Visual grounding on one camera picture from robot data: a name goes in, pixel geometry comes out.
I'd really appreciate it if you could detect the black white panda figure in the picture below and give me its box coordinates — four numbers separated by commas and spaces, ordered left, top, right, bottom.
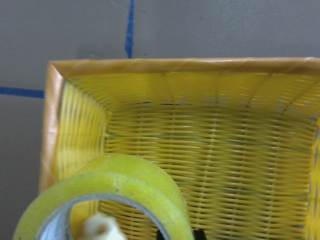
78, 213, 127, 240

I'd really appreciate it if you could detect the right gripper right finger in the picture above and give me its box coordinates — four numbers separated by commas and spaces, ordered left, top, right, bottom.
193, 229, 207, 240

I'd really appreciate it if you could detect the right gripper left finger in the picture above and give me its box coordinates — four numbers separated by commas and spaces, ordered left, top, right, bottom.
156, 230, 167, 240

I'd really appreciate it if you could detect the yellow-green tape roll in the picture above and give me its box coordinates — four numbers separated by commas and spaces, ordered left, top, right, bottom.
13, 153, 194, 240

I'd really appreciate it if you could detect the yellow woven plastic basket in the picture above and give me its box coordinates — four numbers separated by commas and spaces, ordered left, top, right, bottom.
39, 57, 320, 240

